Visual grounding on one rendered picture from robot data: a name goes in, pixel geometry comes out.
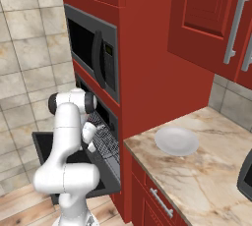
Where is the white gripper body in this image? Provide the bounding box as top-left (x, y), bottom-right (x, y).
top-left (81, 121), bottom-right (99, 154)

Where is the dark grey oven door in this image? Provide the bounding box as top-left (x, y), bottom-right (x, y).
top-left (31, 131), bottom-right (122, 205)

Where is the dark grey microwave oven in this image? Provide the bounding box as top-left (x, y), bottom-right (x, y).
top-left (63, 3), bottom-right (121, 105)

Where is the red drawer front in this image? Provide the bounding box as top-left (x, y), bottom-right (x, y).
top-left (130, 156), bottom-right (185, 226)

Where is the tall red cabinet housing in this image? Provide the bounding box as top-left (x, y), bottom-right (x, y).
top-left (59, 0), bottom-right (216, 225)

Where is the white plate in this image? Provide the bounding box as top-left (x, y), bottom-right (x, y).
top-left (154, 125), bottom-right (201, 158)

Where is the dark grey appliance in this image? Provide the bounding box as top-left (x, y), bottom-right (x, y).
top-left (236, 148), bottom-right (252, 203)

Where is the metal wire oven rack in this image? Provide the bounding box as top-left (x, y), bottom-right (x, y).
top-left (85, 109), bottom-right (121, 173)

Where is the black microwave handle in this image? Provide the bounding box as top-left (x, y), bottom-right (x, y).
top-left (91, 29), bottom-right (108, 90)

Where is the silver drawer handle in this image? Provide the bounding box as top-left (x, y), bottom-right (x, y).
top-left (149, 187), bottom-right (174, 220)

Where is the silver cupboard handle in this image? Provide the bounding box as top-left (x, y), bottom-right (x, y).
top-left (240, 35), bottom-right (252, 73)
top-left (222, 0), bottom-right (252, 66)

